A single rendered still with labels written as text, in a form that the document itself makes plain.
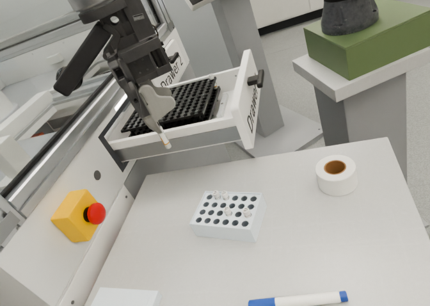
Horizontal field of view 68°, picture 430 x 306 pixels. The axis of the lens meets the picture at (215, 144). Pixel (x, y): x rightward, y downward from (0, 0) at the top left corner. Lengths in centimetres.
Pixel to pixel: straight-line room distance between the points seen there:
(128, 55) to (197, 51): 209
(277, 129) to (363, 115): 107
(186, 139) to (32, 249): 35
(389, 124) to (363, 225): 61
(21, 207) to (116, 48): 31
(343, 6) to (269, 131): 121
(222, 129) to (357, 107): 49
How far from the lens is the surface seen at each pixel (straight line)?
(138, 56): 48
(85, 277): 72
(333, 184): 60
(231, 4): 172
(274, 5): 373
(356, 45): 92
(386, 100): 109
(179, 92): 85
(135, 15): 48
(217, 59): 255
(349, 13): 96
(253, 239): 58
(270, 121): 201
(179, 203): 72
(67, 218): 62
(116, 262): 71
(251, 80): 74
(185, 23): 250
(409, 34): 100
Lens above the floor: 122
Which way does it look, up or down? 33 degrees down
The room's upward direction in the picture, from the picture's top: 24 degrees counter-clockwise
